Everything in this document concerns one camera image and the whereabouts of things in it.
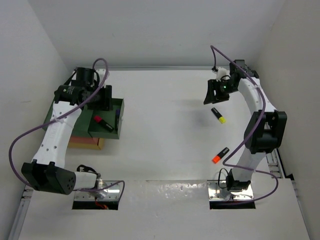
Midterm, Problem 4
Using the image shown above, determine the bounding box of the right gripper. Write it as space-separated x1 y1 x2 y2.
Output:
204 78 238 105

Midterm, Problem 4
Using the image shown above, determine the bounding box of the purple highlighter marker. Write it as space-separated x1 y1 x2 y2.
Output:
114 109 121 131

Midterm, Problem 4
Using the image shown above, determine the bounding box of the pink highlighter marker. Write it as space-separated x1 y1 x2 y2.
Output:
93 115 114 133

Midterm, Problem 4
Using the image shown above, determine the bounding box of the green top drawer box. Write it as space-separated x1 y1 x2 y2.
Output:
42 96 125 140

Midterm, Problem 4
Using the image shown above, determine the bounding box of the yellow highlighter marker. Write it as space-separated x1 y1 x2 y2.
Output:
211 107 226 124

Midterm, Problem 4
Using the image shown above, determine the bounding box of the yellow bottom drawer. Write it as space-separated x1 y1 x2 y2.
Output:
67 137 105 150

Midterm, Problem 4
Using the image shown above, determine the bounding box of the coral drawer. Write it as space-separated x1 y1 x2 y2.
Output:
69 136 99 145

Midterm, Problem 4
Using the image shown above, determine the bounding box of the orange highlighter marker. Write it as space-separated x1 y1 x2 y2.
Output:
212 147 230 164

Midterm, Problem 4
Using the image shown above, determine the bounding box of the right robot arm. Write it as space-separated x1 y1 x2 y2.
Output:
203 59 288 192

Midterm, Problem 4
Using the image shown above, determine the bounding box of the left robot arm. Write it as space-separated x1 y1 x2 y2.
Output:
21 67 105 195

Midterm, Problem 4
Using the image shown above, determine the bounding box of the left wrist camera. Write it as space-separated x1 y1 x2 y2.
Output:
96 68 106 81

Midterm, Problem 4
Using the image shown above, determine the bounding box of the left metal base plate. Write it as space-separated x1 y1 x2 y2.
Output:
73 183 121 202

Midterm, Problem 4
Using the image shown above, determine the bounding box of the metal base plate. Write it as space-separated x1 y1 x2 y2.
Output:
207 180 254 202
73 183 121 202

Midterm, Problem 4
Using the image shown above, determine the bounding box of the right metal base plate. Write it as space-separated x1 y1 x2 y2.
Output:
207 180 254 202

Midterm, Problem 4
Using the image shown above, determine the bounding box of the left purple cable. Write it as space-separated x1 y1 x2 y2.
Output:
8 58 125 198

